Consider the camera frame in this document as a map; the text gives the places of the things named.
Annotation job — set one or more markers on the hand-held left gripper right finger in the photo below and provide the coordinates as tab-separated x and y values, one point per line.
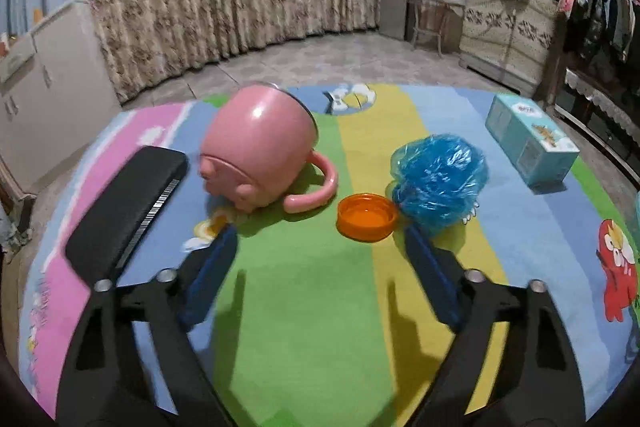
432	279

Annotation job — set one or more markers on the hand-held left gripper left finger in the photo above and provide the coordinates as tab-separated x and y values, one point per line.
210	277

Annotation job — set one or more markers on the blue plastic bag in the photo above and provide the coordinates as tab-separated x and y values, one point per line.
440	177

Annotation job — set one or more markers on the colourful cartoon printed blanket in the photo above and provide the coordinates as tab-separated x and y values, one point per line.
310	307

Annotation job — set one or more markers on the black leather case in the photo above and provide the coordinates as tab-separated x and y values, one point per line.
120	207

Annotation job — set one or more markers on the pink pig mug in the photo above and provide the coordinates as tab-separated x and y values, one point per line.
255	132

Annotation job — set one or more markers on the light blue cardboard box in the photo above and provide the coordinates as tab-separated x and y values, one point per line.
520	142

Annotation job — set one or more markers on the grey plastic bag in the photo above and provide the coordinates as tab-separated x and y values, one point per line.
15	227

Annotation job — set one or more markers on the white low cabinet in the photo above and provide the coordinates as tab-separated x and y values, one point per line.
60	107

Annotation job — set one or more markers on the white lace shelf cover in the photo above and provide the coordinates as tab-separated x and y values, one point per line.
600	99

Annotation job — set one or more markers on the blue and floral curtain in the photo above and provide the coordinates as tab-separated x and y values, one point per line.
200	7

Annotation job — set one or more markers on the row of hanging dark clothes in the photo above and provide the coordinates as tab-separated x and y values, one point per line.
600	22

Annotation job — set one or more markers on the small orange carton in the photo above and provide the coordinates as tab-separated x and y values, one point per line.
38	17

